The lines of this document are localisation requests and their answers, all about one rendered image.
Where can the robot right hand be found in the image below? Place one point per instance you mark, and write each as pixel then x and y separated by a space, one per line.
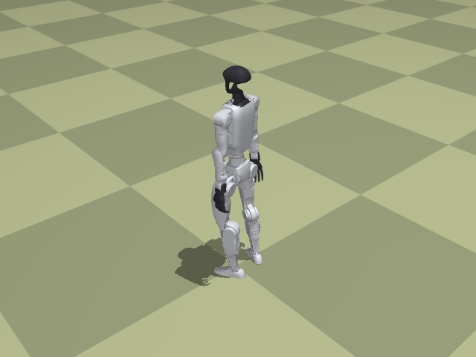
pixel 257 162

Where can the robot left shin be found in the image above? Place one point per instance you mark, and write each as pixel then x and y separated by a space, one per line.
pixel 230 243

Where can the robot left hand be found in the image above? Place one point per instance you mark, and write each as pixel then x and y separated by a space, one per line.
pixel 219 198

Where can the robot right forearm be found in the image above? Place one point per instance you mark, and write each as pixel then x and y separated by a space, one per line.
pixel 254 146

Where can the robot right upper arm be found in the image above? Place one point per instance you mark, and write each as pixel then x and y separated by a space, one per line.
pixel 256 101

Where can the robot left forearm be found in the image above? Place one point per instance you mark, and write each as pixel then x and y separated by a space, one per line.
pixel 220 165

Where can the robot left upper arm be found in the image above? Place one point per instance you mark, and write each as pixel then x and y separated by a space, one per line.
pixel 221 122

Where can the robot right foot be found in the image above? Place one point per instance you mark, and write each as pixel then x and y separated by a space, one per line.
pixel 257 258

